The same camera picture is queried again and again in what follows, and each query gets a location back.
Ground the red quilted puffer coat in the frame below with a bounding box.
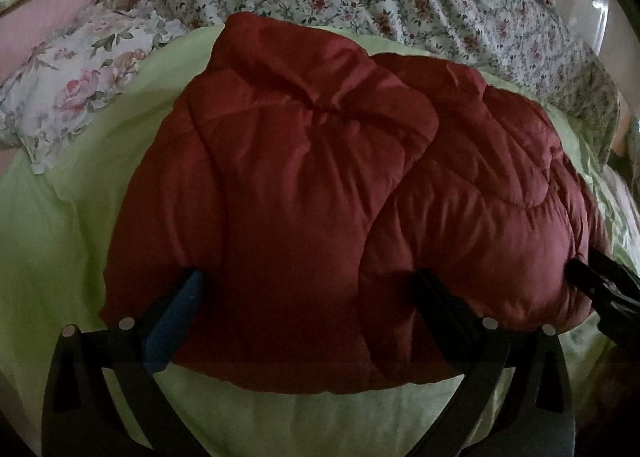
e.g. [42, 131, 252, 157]
[101, 13, 608, 394]

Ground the large-rose floral cloth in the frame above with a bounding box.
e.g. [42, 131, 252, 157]
[1, 3, 188, 174]

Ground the pink pillow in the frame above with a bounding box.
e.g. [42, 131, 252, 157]
[1, 0, 94, 82]

